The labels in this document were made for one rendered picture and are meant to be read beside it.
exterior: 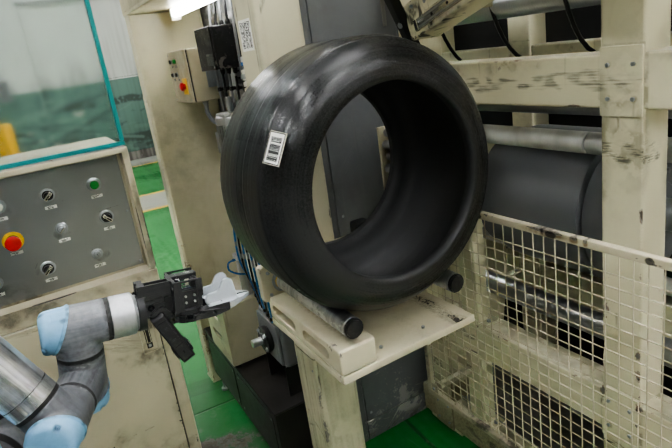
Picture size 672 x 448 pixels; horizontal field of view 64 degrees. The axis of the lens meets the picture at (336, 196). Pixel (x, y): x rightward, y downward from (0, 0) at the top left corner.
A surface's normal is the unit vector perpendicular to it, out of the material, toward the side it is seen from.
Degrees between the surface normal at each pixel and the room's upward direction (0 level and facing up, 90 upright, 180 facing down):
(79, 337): 92
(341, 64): 46
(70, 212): 90
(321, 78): 51
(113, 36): 90
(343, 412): 90
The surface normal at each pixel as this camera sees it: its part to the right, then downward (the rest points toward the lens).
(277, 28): 0.51, 0.17
